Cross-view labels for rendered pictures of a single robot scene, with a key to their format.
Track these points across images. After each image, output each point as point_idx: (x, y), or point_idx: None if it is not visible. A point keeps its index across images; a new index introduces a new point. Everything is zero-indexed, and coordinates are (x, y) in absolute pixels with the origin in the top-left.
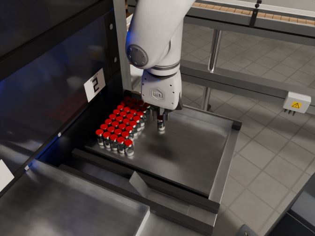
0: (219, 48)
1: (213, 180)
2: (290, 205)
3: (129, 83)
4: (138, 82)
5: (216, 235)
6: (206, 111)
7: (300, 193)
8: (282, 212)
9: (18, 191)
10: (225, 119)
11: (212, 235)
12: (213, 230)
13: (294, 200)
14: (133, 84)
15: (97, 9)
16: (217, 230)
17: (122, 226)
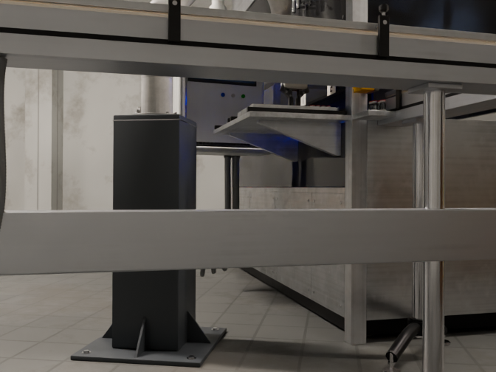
0: (423, 144)
1: (239, 111)
2: (192, 142)
3: (350, 108)
4: (357, 116)
5: (230, 353)
6: (279, 112)
7: (192, 125)
8: (184, 192)
9: None
10: (258, 104)
11: (235, 352)
12: (238, 354)
13: (192, 133)
14: (353, 114)
15: None
16: (232, 356)
17: None
